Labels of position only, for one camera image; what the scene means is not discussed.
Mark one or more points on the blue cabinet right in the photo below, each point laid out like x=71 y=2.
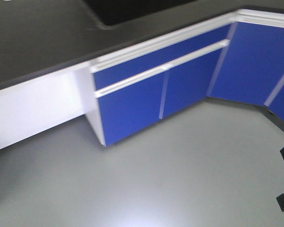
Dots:
x=237 y=57

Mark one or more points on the black lab sink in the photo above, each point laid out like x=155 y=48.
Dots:
x=109 y=13

